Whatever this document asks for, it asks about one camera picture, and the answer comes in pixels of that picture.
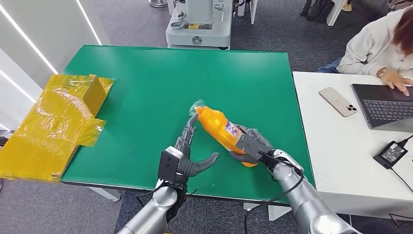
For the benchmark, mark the beige smartphone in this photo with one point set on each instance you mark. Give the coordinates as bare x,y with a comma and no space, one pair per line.
337,101

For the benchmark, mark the person's hand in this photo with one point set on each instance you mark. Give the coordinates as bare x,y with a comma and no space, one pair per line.
395,80

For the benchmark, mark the dark grey laptop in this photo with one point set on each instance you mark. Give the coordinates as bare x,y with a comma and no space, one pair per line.
384,108

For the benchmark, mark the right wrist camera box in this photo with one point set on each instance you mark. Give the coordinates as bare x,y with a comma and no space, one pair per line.
248,144

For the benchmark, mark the person's forearm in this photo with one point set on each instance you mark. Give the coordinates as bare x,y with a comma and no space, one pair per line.
358,63

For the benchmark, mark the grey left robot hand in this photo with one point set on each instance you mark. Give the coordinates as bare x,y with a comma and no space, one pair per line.
188,161

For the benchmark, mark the white furniture leg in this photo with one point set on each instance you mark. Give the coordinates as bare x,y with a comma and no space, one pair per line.
334,13

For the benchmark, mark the black power adapter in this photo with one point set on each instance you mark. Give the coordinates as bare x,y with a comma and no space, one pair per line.
390,154

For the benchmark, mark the white machine with column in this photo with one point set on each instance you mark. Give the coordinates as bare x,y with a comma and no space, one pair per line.
198,29

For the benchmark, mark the person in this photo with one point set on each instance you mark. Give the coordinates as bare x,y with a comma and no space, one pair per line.
371,45

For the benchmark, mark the yellow taped cardboard box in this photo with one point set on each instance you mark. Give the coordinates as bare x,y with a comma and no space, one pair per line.
51,129

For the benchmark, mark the white desk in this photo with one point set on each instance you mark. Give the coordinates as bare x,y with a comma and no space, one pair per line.
348,155

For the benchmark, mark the white table leg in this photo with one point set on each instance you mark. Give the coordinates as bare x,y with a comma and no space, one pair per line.
277,211
106,193

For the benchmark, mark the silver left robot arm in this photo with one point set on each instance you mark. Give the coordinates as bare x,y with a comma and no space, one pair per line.
155,210

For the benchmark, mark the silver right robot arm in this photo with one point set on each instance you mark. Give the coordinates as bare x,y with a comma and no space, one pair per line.
306,200

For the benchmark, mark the metal chair base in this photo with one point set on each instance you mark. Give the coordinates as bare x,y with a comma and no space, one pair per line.
158,3

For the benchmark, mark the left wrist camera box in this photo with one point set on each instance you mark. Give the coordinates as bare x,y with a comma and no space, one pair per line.
169,163

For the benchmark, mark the white wall light strip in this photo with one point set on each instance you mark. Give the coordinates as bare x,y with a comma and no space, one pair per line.
16,85
88,22
29,40

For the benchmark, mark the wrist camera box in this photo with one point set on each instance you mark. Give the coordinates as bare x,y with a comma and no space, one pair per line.
169,163
248,144

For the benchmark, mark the orange detergent bottle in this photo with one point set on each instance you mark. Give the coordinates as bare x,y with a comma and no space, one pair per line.
216,124

